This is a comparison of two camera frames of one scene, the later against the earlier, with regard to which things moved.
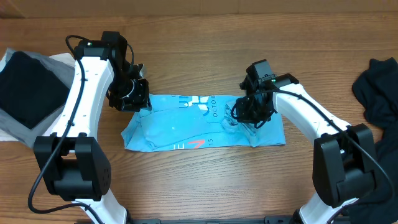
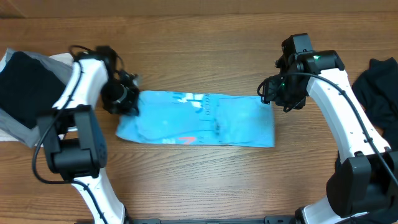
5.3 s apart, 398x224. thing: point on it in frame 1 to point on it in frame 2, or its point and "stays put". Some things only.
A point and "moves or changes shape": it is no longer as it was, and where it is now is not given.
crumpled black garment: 377,90 stays put
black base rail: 268,219 stays put
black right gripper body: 249,114 to 272,94
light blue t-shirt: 183,121 moves or changes shape
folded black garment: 29,91 stays put
